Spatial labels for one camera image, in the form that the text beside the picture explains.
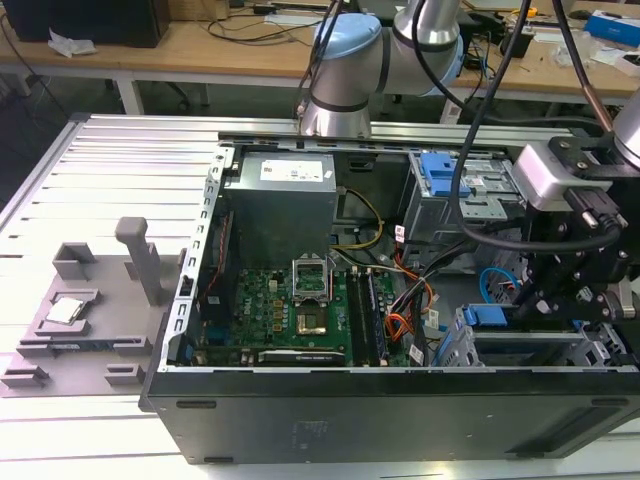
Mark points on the hard disk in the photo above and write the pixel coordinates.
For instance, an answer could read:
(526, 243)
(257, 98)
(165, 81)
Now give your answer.
(490, 317)

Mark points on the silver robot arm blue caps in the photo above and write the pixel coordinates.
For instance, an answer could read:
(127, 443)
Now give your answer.
(345, 65)

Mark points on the metal disk bay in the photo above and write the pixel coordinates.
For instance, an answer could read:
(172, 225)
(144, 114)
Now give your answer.
(600, 350)

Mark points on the black RAM slot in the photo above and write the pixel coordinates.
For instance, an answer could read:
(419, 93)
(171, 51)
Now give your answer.
(356, 320)

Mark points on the metal drive cage blue latch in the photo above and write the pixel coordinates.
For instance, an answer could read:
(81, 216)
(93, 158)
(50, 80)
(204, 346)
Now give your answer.
(440, 210)

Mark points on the white paper tag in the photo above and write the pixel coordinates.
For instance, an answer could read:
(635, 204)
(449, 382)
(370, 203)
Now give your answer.
(452, 112)

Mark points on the installed RAM stick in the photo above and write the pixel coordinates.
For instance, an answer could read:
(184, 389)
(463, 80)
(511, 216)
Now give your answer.
(377, 320)

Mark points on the clear plastic bags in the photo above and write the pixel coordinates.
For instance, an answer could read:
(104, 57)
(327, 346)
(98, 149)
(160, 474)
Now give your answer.
(597, 52)

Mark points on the black motor block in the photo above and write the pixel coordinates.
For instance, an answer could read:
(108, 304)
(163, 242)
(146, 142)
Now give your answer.
(520, 45)

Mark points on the blue cardboard box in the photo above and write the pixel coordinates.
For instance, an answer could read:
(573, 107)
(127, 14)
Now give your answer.
(612, 27)

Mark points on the black PC case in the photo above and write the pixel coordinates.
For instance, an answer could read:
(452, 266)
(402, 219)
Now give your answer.
(350, 405)

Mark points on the yellow tape measure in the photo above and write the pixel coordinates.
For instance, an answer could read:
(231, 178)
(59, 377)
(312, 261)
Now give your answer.
(531, 11)

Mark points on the CPU socket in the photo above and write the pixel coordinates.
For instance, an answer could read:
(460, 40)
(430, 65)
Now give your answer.
(312, 324)

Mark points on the black graphics card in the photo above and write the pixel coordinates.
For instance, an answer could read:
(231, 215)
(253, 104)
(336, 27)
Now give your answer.
(300, 357)

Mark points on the grey power supply unit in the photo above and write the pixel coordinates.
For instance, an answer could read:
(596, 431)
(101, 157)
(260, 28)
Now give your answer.
(280, 215)

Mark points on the green motherboard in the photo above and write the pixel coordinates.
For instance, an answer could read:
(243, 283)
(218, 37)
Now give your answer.
(260, 310)

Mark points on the black case fan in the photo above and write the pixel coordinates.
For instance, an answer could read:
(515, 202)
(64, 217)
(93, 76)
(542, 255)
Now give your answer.
(220, 260)

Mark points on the wooden desk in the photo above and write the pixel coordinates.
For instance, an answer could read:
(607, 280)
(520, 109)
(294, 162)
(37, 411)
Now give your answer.
(200, 55)

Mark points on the dark RAM stick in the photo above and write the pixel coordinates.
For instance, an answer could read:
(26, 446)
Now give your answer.
(85, 345)

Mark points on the silver CPU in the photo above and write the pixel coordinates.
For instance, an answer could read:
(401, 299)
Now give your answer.
(65, 310)

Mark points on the grey parts rack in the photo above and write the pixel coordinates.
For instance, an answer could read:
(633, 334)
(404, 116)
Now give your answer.
(75, 380)

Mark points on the large black box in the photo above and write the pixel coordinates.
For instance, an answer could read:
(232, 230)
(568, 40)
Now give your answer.
(90, 20)

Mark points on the crumpled white plastic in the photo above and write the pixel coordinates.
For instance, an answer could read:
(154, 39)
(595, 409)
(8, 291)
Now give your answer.
(70, 46)

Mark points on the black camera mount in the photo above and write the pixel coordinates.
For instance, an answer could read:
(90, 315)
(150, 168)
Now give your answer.
(570, 150)

